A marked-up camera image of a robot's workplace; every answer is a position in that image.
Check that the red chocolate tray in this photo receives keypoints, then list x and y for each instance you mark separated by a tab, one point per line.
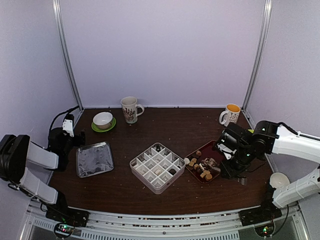
195	158

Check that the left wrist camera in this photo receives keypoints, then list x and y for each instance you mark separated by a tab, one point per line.
68	124

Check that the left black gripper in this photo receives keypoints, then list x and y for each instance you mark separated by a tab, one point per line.
78	142

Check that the white bowl off table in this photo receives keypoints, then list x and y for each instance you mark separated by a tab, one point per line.
278	180

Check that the yellow interior mug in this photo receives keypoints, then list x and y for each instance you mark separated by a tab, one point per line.
229	115

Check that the white divided tin box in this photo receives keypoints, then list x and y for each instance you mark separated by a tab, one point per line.
157	157

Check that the metal tongs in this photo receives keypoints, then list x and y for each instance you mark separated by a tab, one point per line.
211	168

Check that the front metal rail base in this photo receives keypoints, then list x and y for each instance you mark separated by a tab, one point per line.
206	226

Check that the bunny print tin lid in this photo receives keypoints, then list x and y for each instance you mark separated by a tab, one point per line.
94	159

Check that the right aluminium frame post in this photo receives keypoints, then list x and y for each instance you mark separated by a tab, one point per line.
264	30

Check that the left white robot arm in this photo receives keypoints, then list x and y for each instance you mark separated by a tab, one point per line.
18	151

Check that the white bowl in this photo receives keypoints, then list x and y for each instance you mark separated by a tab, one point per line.
102	118

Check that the tall coral print mug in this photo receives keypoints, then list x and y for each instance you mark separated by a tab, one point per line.
131	109

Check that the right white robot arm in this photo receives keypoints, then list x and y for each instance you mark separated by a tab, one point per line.
240	147

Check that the green saucer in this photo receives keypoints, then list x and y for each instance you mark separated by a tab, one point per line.
104	128

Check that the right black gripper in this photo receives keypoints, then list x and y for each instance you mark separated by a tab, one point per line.
231	173

